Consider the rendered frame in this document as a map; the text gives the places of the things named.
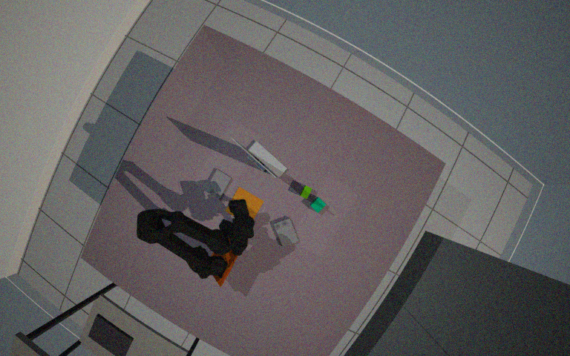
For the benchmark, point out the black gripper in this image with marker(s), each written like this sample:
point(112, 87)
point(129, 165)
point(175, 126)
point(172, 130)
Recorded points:
point(239, 207)

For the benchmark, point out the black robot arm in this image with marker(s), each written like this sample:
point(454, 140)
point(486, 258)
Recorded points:
point(151, 229)

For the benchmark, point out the green cube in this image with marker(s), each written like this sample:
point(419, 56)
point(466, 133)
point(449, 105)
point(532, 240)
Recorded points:
point(306, 191)

